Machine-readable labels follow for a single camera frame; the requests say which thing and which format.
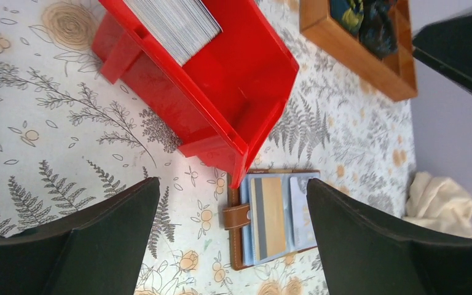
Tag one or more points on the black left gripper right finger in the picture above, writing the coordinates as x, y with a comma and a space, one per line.
364, 250

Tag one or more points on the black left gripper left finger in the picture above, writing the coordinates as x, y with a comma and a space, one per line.
97, 250

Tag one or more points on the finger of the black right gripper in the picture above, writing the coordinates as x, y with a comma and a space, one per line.
446, 47

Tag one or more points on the light blue card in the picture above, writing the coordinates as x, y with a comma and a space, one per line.
303, 233

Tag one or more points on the brown leather card holder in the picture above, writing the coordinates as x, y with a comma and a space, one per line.
237, 216

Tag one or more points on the orange card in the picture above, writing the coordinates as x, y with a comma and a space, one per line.
268, 218

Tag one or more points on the red plastic bin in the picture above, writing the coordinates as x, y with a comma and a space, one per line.
224, 101

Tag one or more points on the stack of credit cards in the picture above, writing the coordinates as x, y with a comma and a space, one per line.
182, 27

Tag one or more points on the wooden compartment tray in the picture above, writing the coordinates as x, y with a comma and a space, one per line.
393, 75

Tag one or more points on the beige crumpled cloth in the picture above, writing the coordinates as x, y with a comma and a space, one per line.
440, 204

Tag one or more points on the dark floral rolled cloth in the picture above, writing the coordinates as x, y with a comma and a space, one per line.
348, 13

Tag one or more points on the floral patterned table mat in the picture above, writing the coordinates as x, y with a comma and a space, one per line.
69, 139

